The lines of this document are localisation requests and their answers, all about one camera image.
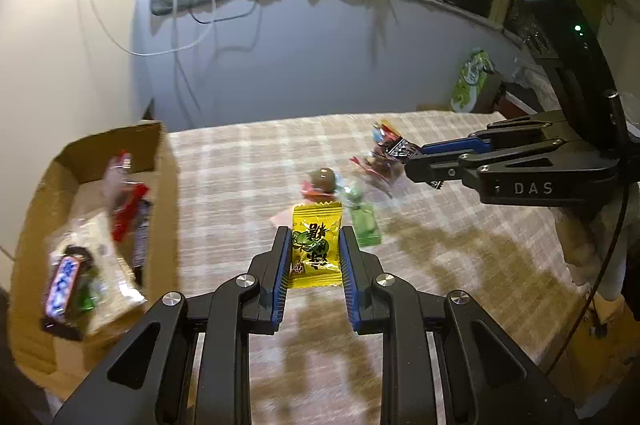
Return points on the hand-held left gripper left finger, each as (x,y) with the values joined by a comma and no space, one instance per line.
(282,267)

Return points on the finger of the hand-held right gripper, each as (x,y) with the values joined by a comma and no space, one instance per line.
(440,167)
(450,146)

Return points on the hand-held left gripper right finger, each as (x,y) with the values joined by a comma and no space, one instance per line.
(348,272)

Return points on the yellow candy packet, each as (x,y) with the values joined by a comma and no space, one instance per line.
(316,250)

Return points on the silver black candy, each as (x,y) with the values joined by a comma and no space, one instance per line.
(402,150)

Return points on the green candy packet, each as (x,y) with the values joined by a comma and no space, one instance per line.
(364,222)

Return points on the brown candy red twist wrapper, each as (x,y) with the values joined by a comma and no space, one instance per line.
(377,167)

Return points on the red yellow candy wrapper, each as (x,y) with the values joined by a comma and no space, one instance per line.
(384,132)

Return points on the brown ball candy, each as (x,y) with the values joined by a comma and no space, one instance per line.
(321,179)

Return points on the brown cardboard box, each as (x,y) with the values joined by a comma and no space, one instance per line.
(167,205)

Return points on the red black candy wrapper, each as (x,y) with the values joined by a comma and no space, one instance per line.
(129,217)

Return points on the clear packet of crackers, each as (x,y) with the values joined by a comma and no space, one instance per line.
(119,287)

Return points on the clear candy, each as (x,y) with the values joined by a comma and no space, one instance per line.
(117,167)

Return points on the brown chocolate bar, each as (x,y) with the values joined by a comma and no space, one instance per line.
(65,282)

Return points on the dark red storage box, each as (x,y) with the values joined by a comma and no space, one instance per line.
(517,101)

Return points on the green gift bag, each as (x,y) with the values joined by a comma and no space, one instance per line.
(470,80)

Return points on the plaid blanket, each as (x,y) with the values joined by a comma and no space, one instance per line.
(450,280)

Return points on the white wardrobe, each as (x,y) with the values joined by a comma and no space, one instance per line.
(60,55)

